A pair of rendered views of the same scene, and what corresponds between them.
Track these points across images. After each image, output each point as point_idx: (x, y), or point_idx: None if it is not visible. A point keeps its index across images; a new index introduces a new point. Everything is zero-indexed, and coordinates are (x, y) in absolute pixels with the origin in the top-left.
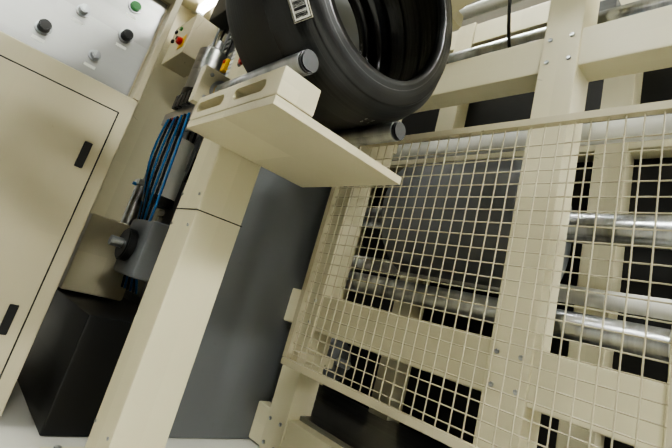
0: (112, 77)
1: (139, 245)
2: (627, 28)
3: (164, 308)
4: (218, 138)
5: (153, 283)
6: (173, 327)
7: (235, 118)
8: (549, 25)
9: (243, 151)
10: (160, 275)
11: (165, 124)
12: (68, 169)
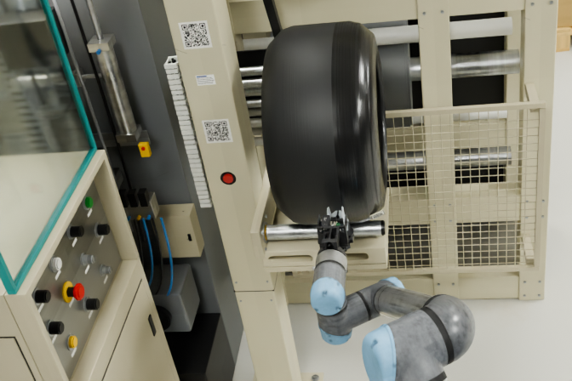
0: (111, 263)
1: (175, 313)
2: None
3: (285, 340)
4: None
5: (257, 334)
6: (288, 340)
7: None
8: None
9: None
10: (262, 329)
11: None
12: (154, 341)
